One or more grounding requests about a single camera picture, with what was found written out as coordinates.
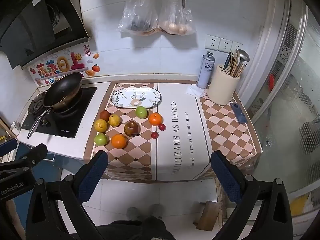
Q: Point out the orange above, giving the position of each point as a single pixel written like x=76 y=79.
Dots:
x=118 y=141
x=155 y=119

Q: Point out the small white cup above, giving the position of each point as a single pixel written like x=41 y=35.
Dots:
x=15 y=128

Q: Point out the checkered brown tablecloth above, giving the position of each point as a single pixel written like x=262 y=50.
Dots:
x=175 y=140

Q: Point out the dark red apple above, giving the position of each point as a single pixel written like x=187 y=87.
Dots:
x=131 y=128

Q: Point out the white folded paper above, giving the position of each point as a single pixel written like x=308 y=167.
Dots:
x=196 y=91

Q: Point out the person's legs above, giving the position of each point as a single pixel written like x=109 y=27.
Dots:
x=140 y=227

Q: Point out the metal ladle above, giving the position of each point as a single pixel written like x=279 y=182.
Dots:
x=243 y=55

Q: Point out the bundle of chopsticks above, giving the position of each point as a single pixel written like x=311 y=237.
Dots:
x=236 y=66

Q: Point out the round brown fruit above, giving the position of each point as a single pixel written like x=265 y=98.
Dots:
x=105 y=115

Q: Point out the red cherry tomato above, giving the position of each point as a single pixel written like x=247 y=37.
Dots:
x=162 y=127
x=154 y=135

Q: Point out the cream utensil holder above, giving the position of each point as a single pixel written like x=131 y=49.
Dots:
x=222 y=87

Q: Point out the blue cabinet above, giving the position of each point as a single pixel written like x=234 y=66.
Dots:
x=46 y=170

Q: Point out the wooden block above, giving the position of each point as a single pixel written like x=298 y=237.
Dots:
x=207 y=216

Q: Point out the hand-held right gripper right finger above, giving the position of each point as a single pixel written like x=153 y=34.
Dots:
x=225 y=177

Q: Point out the blue phone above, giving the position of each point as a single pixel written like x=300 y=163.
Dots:
x=238 y=112

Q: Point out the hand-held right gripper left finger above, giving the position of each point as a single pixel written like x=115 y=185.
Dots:
x=92 y=173

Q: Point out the yellow lemon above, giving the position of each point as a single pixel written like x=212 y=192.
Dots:
x=100 y=125
x=114 y=120

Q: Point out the black frying pan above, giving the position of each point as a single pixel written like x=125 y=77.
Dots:
x=63 y=88

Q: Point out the green apple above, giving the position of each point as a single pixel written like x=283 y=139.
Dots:
x=100 y=139
x=141 y=112

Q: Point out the white wall outlet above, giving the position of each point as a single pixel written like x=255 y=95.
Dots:
x=237 y=47
x=212 y=42
x=225 y=45

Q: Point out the black gas stove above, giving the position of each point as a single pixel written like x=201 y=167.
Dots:
x=67 y=120

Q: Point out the colourful wall sticker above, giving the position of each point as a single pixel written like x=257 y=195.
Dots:
x=60 y=66

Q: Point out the grey spray can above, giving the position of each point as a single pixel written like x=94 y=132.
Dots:
x=205 y=70

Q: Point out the sliding glass door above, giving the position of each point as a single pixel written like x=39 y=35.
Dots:
x=287 y=92

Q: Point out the patterned oval plate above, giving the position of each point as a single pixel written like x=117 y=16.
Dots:
x=136 y=98

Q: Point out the clear plastic bag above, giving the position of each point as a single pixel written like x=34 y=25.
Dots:
x=140 y=12

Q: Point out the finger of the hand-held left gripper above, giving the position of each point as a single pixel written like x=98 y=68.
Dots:
x=7 y=146
x=37 y=152

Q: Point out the plastic bag of eggs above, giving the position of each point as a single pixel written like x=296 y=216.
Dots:
x=176 y=20

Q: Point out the black range hood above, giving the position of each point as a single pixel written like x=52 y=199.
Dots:
x=32 y=22

